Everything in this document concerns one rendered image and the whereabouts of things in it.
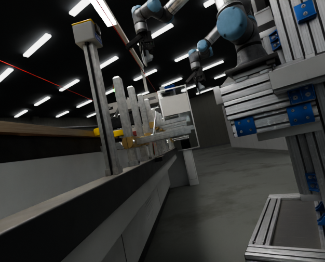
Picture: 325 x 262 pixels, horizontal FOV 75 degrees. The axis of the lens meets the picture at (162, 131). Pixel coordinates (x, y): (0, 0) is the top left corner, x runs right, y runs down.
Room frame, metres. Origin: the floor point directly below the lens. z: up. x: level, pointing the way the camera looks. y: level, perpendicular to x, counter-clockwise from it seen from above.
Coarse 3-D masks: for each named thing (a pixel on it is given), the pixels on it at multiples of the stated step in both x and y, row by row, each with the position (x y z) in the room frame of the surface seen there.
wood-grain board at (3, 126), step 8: (0, 128) 0.50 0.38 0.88; (8, 128) 0.52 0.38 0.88; (16, 128) 0.55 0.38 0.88; (24, 128) 0.58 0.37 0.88; (32, 128) 0.61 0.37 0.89; (40, 128) 0.64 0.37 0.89; (48, 128) 0.68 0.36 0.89; (56, 128) 0.72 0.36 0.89; (64, 128) 0.77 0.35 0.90; (48, 136) 0.72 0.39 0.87; (56, 136) 0.75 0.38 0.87; (64, 136) 0.80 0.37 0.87; (72, 136) 0.84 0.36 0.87; (80, 136) 0.89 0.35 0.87; (88, 136) 0.95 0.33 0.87
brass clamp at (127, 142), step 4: (132, 136) 0.93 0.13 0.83; (124, 140) 0.92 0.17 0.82; (128, 140) 0.92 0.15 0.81; (132, 140) 0.92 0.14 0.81; (136, 140) 0.98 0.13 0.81; (124, 144) 0.92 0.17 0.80; (128, 144) 0.92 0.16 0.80; (132, 144) 0.92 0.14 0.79; (136, 144) 0.97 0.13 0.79; (124, 148) 0.94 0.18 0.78; (128, 148) 0.92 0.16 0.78
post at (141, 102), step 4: (140, 96) 1.44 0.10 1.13; (140, 100) 1.44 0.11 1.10; (140, 104) 1.44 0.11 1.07; (144, 104) 1.46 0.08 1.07; (140, 108) 1.44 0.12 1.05; (144, 108) 1.44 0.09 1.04; (144, 112) 1.44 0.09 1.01; (144, 116) 1.44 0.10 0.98; (144, 120) 1.44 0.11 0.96; (144, 124) 1.44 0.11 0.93; (148, 124) 1.46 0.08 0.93; (144, 128) 1.44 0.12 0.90; (148, 128) 1.44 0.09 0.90; (148, 132) 1.44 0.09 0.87; (148, 148) 1.44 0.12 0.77
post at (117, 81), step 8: (120, 80) 0.95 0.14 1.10; (120, 88) 0.94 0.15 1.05; (120, 96) 0.94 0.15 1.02; (120, 104) 0.94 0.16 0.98; (120, 112) 0.95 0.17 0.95; (128, 112) 0.97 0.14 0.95; (120, 120) 0.95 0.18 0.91; (128, 120) 0.95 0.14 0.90; (128, 128) 0.94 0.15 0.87; (128, 136) 0.94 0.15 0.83; (128, 152) 0.95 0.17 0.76; (136, 152) 0.97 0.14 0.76
